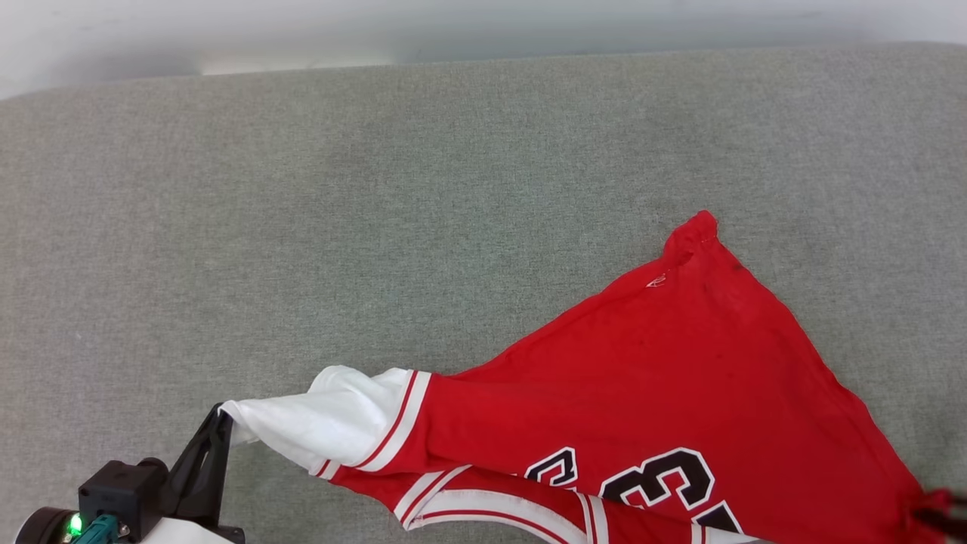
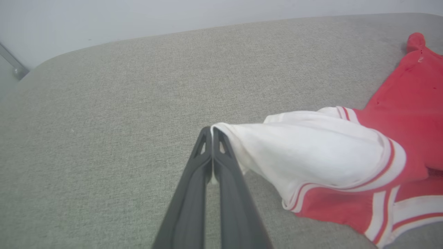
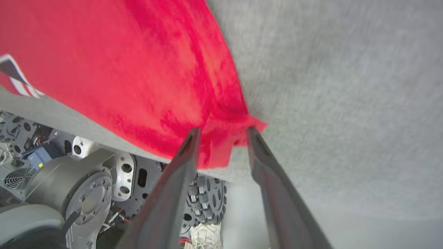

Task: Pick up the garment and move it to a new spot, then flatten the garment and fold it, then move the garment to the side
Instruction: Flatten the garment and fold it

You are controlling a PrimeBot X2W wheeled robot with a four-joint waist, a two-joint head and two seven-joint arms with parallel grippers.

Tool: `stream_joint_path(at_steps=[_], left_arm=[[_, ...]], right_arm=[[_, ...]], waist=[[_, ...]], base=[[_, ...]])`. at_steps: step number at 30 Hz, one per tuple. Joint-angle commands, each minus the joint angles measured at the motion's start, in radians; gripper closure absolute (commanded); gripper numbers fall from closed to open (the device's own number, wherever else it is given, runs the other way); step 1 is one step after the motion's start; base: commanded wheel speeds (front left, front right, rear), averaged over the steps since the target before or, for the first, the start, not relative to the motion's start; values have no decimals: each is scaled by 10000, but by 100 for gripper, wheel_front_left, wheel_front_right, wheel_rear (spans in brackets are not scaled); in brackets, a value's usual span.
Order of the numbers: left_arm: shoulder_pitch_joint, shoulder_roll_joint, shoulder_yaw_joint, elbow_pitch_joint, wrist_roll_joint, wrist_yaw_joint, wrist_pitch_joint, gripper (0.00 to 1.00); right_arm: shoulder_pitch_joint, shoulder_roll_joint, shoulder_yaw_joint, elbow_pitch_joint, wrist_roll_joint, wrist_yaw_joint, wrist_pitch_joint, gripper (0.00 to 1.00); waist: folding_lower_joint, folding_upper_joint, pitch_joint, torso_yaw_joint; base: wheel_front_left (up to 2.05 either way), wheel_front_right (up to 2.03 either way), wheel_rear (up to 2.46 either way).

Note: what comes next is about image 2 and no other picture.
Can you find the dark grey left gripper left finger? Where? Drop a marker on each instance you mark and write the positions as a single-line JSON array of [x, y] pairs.
[[188, 214]]

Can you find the red and white garment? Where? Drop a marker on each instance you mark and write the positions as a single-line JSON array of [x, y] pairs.
[[311, 152]]

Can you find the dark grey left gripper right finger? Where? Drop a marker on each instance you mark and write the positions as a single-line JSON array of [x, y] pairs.
[[235, 214]]

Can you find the grey metal frame bar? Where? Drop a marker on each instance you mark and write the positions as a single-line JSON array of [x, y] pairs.
[[10, 59]]

